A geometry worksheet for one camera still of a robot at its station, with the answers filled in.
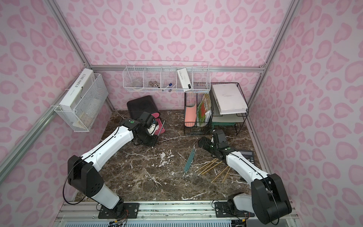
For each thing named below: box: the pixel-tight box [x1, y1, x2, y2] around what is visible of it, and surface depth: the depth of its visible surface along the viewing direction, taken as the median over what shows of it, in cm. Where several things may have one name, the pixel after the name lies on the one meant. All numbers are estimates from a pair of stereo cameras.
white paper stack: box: [211, 83, 249, 115], surface depth 95 cm
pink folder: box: [184, 103, 198, 128], surface depth 114 cm
